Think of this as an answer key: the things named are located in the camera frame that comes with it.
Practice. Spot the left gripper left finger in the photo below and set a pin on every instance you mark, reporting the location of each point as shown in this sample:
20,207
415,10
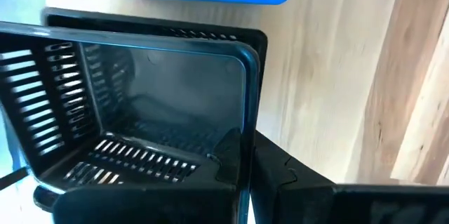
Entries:
147,206

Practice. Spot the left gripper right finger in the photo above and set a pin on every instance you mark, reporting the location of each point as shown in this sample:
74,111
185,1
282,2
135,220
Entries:
301,203

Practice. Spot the black slotted plastic basket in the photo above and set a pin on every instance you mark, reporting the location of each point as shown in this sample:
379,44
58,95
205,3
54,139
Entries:
175,94
140,24

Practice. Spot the wooden shelf board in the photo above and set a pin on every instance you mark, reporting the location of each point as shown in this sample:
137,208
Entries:
315,76

